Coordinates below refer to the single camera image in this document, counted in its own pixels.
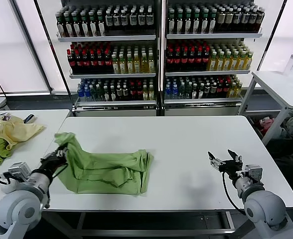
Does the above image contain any light green printed t-shirt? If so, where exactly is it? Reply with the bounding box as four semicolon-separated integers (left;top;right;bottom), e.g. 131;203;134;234
54;132;154;197

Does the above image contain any white side table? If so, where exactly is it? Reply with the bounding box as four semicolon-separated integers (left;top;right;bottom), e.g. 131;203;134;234
238;71;293;146

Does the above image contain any yellow juice bottle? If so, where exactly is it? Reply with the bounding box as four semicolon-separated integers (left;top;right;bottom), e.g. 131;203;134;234
231;51;239;71
217;51;225;72
133;53;141;74
141;53;148;74
238;51;246;71
209;51;217;72
118;54;126;75
224;51;232;71
111;54;119;75
245;51;253;71
148;52;156;74
126;54;134;74

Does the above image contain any brown tea bottle green cap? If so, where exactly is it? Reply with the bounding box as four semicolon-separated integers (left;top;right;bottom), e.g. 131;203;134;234
71;12;80;38
56;12;64;38
81;12;89;37
97;11;106;37
63;12;72;38
201;9;209;34
175;9;184;35
209;9;217;34
167;9;176;35
184;9;192;35
89;12;98;37
192;9;201;35

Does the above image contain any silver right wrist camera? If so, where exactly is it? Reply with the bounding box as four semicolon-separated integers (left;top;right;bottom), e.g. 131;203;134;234
242;164;264;185

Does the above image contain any dark drink bottle white cap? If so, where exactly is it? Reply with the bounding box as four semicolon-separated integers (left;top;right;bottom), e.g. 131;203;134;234
216;8;225;33
241;8;249;33
224;8;233;33
249;8;257;33
120;9;129;32
129;8;138;32
146;7;154;32
113;9;121;32
257;8;265;33
232;8;241;33
105;9;114;32
138;7;146;32

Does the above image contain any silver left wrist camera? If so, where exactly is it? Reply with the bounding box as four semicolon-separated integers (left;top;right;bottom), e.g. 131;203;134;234
1;161;33;182

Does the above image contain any pale yellow garment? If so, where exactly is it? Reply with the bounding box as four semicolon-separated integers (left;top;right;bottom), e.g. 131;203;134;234
0;116;46;150

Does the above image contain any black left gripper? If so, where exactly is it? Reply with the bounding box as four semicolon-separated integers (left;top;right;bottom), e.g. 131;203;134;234
39;146;70;178

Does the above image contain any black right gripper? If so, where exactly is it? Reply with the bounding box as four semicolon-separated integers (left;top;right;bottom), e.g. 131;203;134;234
207;148;244;179

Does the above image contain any pink red garment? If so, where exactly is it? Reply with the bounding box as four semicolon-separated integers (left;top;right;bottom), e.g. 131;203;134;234
258;118;275;133

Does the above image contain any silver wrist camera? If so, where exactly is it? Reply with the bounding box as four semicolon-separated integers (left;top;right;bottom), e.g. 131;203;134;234
1;161;33;182
242;164;264;185

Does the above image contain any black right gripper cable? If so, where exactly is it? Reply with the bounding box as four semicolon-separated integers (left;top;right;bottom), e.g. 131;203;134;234
222;171;248;217

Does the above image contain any grey bottle display rack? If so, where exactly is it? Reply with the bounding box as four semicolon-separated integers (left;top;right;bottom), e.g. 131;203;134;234
162;0;263;117
56;0;162;118

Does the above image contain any black storage bin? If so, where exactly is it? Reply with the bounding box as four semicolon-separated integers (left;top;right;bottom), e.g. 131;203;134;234
246;115;284;140

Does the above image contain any cola bottle red cap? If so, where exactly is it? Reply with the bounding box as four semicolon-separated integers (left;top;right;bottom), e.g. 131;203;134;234
89;49;98;73
166;48;174;72
202;48;210;72
97;49;105;73
188;48;196;72
67;49;75;73
104;49;113;73
74;49;83;73
195;48;203;72
173;48;181;72
181;48;189;72
82;49;90;73

